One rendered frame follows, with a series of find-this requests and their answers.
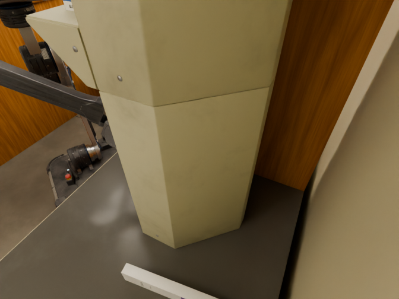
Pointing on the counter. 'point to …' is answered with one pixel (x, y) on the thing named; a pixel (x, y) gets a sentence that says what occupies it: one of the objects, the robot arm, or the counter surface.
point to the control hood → (64, 40)
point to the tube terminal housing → (186, 103)
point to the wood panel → (314, 82)
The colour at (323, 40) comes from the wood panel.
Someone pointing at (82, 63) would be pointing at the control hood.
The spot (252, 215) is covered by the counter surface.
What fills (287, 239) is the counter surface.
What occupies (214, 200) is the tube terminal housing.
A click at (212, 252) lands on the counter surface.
